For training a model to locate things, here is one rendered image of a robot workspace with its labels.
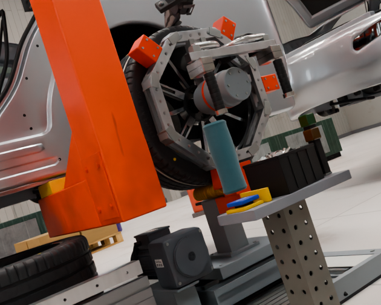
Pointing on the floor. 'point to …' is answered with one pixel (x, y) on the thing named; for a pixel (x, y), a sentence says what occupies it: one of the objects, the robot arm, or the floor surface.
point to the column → (300, 256)
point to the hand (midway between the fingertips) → (166, 28)
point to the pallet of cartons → (108, 231)
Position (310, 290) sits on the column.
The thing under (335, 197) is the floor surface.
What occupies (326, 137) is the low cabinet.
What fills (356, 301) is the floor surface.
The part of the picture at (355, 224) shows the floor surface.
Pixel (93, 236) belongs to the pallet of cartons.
